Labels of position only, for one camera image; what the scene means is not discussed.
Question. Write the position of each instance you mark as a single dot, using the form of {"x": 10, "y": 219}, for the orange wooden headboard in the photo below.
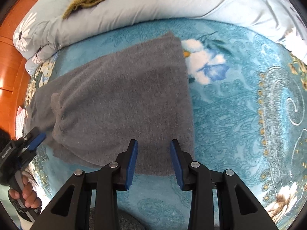
{"x": 14, "y": 78}

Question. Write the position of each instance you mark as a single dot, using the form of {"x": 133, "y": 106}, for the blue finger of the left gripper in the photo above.
{"x": 35, "y": 139}

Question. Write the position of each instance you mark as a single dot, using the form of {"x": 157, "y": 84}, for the grey floral duvet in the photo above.
{"x": 43, "y": 31}

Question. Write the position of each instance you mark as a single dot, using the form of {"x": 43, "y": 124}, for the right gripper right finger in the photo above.
{"x": 193, "y": 176}

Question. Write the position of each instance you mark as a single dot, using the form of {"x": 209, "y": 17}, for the grey fleece sweatpants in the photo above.
{"x": 91, "y": 113}

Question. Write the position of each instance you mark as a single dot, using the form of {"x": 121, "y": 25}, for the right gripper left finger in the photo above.
{"x": 113, "y": 177}

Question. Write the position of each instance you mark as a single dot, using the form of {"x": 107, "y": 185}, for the teal floral blanket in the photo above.
{"x": 249, "y": 101}

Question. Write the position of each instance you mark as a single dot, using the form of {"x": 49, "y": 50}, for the person's left hand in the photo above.
{"x": 31, "y": 200}

